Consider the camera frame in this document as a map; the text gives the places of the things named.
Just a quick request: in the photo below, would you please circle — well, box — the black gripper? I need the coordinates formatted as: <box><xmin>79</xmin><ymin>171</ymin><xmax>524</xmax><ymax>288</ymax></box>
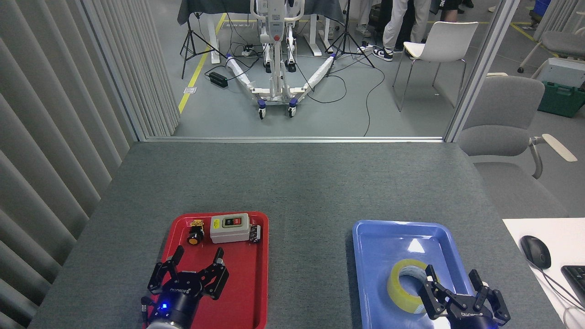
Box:
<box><xmin>147</xmin><ymin>245</ymin><xmax>230</xmax><ymax>321</ymax></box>
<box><xmin>420</xmin><ymin>264</ymin><xmax>511</xmax><ymax>329</ymax></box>

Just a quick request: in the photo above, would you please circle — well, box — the yellow tape roll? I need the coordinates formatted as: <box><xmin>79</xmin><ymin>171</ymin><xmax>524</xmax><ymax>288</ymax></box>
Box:
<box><xmin>387</xmin><ymin>259</ymin><xmax>441</xmax><ymax>314</ymax></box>

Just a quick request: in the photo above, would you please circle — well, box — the black orange push button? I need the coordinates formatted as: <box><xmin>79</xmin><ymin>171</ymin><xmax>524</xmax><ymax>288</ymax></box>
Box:
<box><xmin>187</xmin><ymin>220</ymin><xmax>205</xmax><ymax>246</ymax></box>

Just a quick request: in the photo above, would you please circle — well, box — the red plastic tray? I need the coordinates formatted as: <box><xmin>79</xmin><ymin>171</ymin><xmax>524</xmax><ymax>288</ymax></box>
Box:
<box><xmin>143</xmin><ymin>211</ymin><xmax>269</xmax><ymax>329</ymax></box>

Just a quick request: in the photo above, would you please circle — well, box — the black computer mouse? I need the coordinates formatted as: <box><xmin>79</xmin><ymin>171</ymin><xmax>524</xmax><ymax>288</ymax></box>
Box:
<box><xmin>520</xmin><ymin>235</ymin><xmax>552</xmax><ymax>269</ymax></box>

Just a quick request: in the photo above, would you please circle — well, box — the blue plastic tray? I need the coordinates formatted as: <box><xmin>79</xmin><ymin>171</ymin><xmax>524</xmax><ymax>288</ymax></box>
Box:
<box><xmin>352</xmin><ymin>220</ymin><xmax>486</xmax><ymax>329</ymax></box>

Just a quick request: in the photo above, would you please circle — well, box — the black keyboard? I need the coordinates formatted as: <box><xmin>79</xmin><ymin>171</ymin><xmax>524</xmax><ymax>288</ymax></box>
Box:
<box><xmin>561</xmin><ymin>265</ymin><xmax>585</xmax><ymax>308</ymax></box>

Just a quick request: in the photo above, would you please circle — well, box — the white side table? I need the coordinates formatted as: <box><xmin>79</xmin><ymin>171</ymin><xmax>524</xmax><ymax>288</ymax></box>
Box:
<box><xmin>503</xmin><ymin>218</ymin><xmax>585</xmax><ymax>329</ymax></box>

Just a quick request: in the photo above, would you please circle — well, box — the grey office chair with armrest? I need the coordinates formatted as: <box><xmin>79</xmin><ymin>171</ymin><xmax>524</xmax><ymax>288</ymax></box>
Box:
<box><xmin>457</xmin><ymin>75</ymin><xmax>579</xmax><ymax>219</ymax></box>

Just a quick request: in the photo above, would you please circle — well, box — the white stand on wheels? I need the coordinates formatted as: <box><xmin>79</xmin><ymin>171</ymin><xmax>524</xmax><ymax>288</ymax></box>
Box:
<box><xmin>225</xmin><ymin>0</ymin><xmax>336</xmax><ymax>120</ymax></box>

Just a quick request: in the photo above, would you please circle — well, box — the black tripod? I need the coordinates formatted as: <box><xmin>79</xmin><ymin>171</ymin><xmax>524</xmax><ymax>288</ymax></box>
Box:
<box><xmin>325</xmin><ymin>0</ymin><xmax>375</xmax><ymax>77</ymax></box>
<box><xmin>180</xmin><ymin>0</ymin><xmax>228</xmax><ymax>79</ymax></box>

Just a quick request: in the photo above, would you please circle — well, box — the white box lid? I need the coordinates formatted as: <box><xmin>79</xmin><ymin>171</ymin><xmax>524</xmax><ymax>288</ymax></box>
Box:
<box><xmin>532</xmin><ymin>57</ymin><xmax>585</xmax><ymax>88</ymax></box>

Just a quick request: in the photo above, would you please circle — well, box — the white plastic chair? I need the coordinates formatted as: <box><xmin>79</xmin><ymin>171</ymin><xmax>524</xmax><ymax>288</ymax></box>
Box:
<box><xmin>392</xmin><ymin>21</ymin><xmax>479</xmax><ymax>112</ymax></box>

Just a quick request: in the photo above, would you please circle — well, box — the grey chair on castors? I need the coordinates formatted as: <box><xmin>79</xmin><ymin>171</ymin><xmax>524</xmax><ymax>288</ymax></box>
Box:
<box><xmin>517</xmin><ymin>27</ymin><xmax>585</xmax><ymax>74</ymax></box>

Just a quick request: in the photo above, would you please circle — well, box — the person in light trousers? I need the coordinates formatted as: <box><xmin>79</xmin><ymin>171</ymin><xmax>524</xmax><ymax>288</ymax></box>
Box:
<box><xmin>372</xmin><ymin>0</ymin><xmax>432</xmax><ymax>62</ymax></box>

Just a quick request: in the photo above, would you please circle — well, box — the person in dark shorts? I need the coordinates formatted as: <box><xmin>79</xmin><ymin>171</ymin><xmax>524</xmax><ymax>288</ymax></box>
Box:
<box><xmin>432</xmin><ymin>0</ymin><xmax>463</xmax><ymax>23</ymax></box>

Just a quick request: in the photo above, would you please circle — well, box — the grey two-button switch box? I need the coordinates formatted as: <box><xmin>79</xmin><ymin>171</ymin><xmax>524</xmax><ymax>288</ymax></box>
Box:
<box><xmin>210</xmin><ymin>213</ymin><xmax>250</xmax><ymax>244</ymax></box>

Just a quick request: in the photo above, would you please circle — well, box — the grey mouse cable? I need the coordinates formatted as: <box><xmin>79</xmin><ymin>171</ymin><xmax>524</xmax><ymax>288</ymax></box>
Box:
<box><xmin>535</xmin><ymin>263</ymin><xmax>585</xmax><ymax>329</ymax></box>

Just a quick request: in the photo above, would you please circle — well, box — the long black floor cable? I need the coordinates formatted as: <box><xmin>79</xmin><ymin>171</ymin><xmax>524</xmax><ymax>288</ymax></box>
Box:
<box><xmin>363</xmin><ymin>59</ymin><xmax>387</xmax><ymax>137</ymax></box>

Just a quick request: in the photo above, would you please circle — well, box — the silver post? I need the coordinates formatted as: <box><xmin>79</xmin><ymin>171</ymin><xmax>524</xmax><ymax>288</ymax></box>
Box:
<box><xmin>444</xmin><ymin>0</ymin><xmax>521</xmax><ymax>143</ymax></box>

